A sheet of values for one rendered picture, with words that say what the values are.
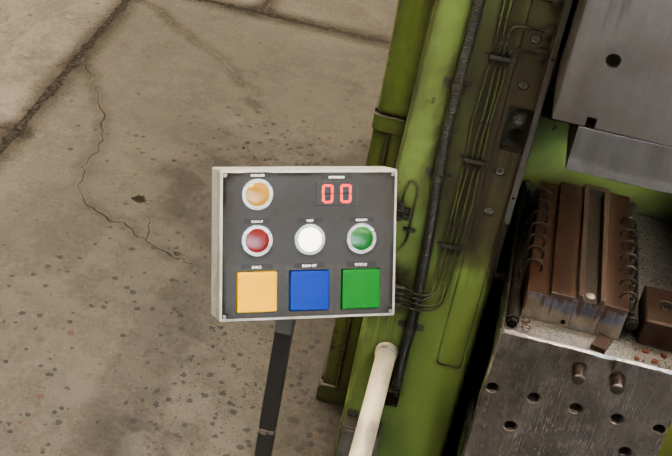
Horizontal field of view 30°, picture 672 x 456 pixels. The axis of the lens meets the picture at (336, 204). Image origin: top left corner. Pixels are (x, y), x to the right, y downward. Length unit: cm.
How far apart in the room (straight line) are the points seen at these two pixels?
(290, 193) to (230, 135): 235
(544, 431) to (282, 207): 76
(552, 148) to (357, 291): 73
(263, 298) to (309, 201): 20
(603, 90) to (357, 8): 353
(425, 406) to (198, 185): 168
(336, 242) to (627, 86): 60
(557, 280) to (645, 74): 51
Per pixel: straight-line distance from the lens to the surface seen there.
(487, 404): 263
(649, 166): 235
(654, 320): 255
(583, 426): 265
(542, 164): 291
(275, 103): 488
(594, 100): 229
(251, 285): 230
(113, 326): 375
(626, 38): 223
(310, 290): 233
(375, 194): 235
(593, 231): 273
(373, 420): 264
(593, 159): 234
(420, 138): 251
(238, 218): 229
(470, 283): 270
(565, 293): 252
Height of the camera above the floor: 246
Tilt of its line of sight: 34 degrees down
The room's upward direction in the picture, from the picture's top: 11 degrees clockwise
